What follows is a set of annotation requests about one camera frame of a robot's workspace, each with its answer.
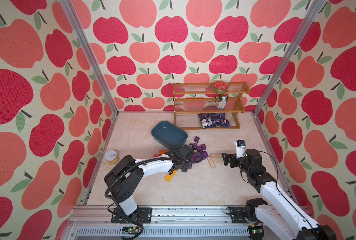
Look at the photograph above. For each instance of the purple prism block right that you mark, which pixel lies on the purple prism block right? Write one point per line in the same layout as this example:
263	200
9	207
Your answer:
204	155

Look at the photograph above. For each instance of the red round tin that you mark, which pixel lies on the red round tin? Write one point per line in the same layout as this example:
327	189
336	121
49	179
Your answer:
220	87

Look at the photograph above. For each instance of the right aluminium frame post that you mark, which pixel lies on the right aluminium frame post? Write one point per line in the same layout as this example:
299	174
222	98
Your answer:
294	45

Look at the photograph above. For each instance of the yellow long block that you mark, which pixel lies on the yellow long block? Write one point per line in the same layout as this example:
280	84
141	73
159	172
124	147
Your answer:
170	175

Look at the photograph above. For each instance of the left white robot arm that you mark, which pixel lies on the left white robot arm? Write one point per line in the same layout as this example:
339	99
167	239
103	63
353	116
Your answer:
125	177

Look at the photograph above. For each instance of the teal plastic storage bin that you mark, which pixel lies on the teal plastic storage bin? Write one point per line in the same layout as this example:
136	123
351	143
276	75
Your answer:
169	135

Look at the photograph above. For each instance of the aluminium frame post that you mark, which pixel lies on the aluminium frame post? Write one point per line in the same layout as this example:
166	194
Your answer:
75	23
294	45

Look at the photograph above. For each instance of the natural wood flat block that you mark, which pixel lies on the natural wood flat block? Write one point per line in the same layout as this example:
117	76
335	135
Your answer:
215	155

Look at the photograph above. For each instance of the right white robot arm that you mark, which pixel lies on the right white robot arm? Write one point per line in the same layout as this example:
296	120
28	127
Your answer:
276	210

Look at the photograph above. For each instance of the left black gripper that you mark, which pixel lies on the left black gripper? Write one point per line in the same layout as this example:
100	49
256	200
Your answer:
188	166

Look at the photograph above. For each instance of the purple snack bag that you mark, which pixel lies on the purple snack bag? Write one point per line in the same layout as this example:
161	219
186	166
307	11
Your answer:
213	120

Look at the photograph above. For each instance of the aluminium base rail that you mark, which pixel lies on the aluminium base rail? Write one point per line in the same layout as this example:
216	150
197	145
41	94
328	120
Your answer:
163	223

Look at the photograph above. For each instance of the left aluminium frame post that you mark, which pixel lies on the left aluminium frame post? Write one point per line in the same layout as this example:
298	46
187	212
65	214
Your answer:
75	23

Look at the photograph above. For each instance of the natural wood long block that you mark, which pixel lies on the natural wood long block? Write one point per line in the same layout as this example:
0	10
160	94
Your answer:
211	162

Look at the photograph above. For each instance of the yellow tin can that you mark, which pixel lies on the yellow tin can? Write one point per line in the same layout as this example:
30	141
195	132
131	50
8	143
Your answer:
111	157

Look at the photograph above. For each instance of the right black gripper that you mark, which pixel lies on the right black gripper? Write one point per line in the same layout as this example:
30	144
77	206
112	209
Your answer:
233	157

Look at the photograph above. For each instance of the wooden three-tier shelf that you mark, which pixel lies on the wooden three-tier shelf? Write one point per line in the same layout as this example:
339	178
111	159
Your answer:
187	105

